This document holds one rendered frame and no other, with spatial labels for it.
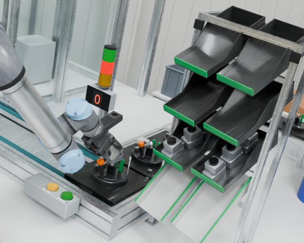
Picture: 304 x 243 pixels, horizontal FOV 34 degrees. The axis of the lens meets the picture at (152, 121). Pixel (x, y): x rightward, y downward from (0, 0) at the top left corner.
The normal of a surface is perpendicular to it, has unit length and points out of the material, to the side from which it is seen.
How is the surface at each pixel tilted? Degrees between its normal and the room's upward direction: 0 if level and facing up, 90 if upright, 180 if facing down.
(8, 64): 64
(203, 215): 45
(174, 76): 90
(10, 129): 0
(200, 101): 25
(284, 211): 0
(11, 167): 90
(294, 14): 90
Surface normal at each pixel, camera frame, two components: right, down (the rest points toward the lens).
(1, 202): 0.20, -0.90
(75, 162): 0.43, 0.50
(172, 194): -0.35, -0.53
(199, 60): -0.11, -0.75
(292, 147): -0.56, 0.22
